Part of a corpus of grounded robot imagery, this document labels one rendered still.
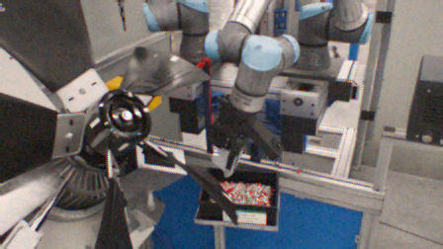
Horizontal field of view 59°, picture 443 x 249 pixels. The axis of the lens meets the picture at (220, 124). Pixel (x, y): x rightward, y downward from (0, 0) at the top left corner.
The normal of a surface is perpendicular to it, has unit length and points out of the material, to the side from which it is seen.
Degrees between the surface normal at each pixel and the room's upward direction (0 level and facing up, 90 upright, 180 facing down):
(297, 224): 90
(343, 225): 90
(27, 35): 61
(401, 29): 90
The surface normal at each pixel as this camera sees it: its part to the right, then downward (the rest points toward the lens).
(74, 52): 0.16, -0.10
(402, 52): -0.41, 0.44
